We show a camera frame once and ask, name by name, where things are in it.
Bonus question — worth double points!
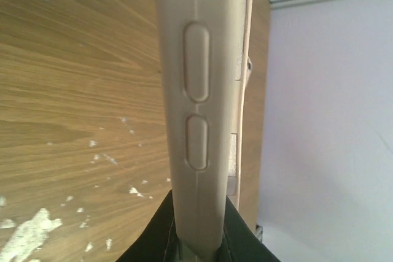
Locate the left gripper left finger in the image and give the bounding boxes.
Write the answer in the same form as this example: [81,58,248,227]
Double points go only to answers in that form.
[117,191,179,262]

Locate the beige phone case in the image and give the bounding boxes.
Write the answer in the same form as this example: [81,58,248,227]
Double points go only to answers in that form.
[155,0,252,261]

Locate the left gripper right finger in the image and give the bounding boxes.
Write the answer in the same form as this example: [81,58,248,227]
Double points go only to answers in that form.
[217,198,280,262]

